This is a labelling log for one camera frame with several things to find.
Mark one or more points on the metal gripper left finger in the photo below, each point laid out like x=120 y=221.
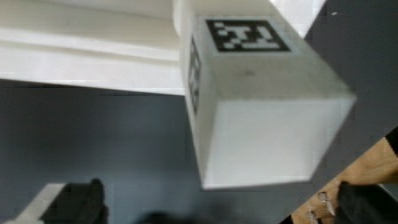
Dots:
x=69 y=204

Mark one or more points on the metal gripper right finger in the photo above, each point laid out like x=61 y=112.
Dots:
x=367 y=205

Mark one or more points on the white leg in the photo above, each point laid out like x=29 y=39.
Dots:
x=268 y=98

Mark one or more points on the white square tabletop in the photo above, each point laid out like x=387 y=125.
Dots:
x=106 y=44

